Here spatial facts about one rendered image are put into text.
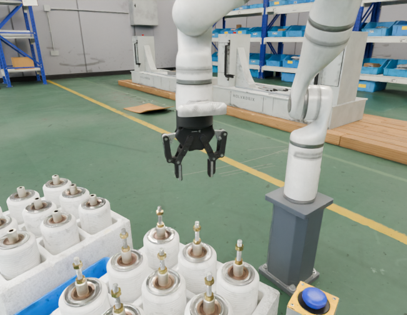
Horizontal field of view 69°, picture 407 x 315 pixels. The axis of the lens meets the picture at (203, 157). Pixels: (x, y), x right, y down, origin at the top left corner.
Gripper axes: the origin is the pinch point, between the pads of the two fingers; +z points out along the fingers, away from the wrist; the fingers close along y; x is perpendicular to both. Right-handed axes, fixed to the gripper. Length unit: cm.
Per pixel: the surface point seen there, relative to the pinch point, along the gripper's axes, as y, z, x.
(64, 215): 33.8, 21.8, -26.0
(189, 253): 1.6, 21.8, 0.0
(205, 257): -1.7, 21.7, 2.4
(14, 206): 51, 23, -39
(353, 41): -155, -26, -139
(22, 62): 176, 9, -550
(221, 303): -1.1, 21.6, 16.2
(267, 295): -14.7, 29.0, 10.6
